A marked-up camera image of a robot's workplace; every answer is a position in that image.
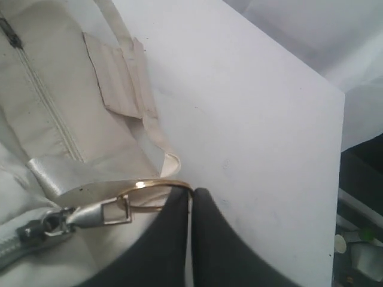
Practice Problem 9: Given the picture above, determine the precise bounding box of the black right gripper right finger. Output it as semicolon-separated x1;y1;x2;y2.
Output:
191;188;296;287

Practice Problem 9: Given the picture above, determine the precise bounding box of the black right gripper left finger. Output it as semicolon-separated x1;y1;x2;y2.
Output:
80;188;189;287

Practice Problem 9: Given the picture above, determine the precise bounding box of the gold key ring zipper pull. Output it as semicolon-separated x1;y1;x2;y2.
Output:
16;179;193;246

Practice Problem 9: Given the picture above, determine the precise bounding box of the cream fabric duffel bag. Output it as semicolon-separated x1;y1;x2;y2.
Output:
1;1;181;286

